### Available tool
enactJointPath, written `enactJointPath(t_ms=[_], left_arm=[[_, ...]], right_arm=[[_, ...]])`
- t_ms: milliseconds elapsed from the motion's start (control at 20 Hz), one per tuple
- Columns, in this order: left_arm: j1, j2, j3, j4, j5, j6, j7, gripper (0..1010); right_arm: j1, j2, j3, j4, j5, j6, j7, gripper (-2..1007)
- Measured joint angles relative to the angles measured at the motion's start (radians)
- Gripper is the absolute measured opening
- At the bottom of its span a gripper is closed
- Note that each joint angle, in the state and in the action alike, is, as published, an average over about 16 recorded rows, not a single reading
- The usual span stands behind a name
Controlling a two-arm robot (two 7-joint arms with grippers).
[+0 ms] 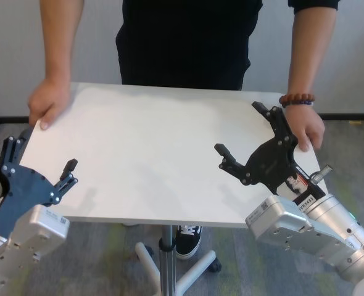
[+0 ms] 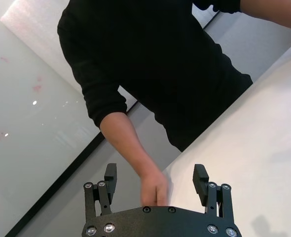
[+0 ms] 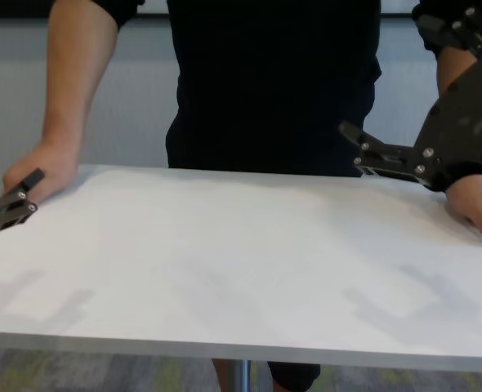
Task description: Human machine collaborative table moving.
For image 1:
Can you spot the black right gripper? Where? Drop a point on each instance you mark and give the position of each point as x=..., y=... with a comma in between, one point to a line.
x=271, y=166

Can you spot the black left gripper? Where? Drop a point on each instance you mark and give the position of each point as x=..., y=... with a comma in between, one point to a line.
x=18, y=194

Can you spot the white rolling table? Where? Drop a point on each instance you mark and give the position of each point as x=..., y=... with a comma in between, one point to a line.
x=157, y=154

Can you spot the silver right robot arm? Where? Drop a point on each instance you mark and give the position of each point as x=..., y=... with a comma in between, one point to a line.
x=345, y=234

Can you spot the person's left forearm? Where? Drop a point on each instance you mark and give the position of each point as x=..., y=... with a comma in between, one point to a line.
x=310, y=52

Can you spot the person's right forearm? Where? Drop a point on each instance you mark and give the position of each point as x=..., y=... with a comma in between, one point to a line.
x=61, y=40

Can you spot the person's left hand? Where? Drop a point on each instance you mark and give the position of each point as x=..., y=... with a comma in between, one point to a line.
x=307, y=126

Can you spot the person's right hand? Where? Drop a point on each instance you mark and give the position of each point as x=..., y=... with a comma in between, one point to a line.
x=47, y=101

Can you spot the small yellow floor marker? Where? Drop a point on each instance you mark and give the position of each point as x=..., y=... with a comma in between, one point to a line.
x=356, y=122

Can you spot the person's left black sneaker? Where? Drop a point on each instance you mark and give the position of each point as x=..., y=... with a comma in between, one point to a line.
x=188, y=239

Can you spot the person in black shirt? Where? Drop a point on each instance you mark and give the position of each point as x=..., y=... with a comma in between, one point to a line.
x=185, y=43

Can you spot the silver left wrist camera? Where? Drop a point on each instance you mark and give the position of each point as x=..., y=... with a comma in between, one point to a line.
x=27, y=237

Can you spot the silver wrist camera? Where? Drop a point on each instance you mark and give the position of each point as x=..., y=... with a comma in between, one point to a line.
x=27, y=237
x=280, y=222

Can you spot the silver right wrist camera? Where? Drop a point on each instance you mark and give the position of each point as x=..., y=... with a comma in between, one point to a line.
x=280, y=222

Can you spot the black wall baseboard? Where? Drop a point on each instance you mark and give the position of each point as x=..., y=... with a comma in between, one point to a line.
x=348, y=116

